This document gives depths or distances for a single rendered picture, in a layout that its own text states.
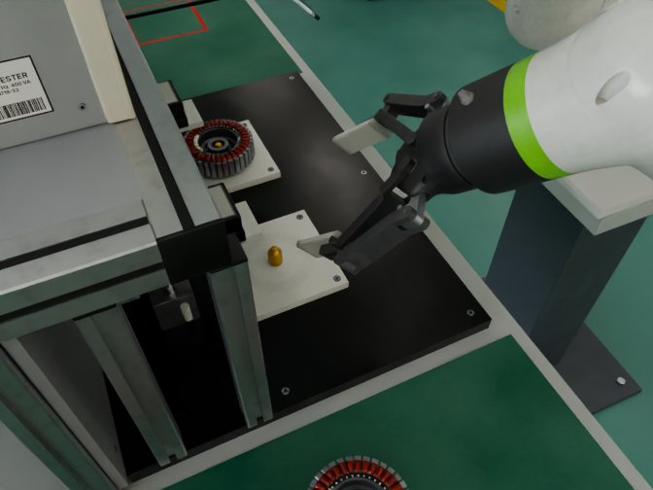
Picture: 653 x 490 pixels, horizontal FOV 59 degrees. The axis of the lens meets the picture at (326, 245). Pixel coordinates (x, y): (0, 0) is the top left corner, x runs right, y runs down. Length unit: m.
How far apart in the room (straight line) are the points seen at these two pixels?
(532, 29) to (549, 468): 0.63
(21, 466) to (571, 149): 0.51
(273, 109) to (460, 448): 0.66
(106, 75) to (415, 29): 2.57
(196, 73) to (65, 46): 0.79
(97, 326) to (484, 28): 2.73
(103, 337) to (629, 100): 0.39
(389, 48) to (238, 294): 2.39
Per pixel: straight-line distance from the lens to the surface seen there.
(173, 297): 0.72
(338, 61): 2.69
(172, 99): 0.85
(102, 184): 0.43
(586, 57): 0.40
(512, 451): 0.72
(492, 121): 0.43
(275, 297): 0.75
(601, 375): 1.72
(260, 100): 1.09
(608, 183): 1.02
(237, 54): 1.27
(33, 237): 0.41
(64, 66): 0.46
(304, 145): 0.98
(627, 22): 0.39
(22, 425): 0.51
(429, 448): 0.70
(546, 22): 0.98
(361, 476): 0.64
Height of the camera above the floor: 1.39
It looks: 49 degrees down
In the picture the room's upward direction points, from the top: straight up
